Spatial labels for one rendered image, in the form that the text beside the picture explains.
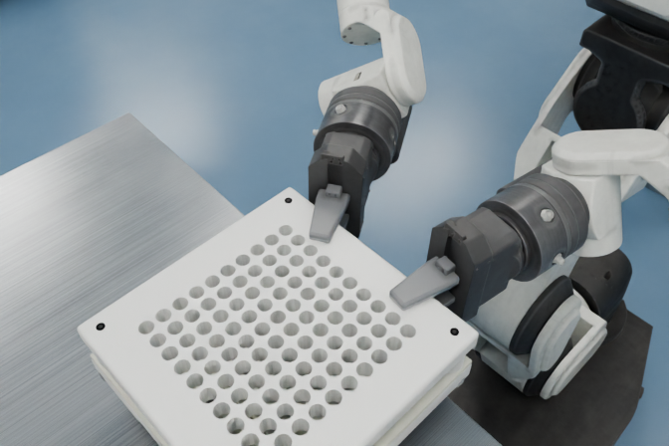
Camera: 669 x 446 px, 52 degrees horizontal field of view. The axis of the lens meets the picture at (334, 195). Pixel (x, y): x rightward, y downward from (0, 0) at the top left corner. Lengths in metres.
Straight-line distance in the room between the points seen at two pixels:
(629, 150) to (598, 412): 0.93
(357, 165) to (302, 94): 1.78
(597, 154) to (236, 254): 0.36
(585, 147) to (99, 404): 0.54
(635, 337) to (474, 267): 1.11
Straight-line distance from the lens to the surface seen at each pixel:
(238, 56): 2.64
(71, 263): 0.84
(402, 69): 0.80
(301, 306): 0.61
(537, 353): 1.09
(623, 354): 1.66
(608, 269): 1.55
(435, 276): 0.62
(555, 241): 0.67
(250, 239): 0.66
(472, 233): 0.61
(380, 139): 0.73
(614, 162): 0.71
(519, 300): 1.05
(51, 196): 0.93
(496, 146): 2.28
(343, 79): 0.84
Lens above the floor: 1.49
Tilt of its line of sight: 46 degrees down
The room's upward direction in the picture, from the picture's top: straight up
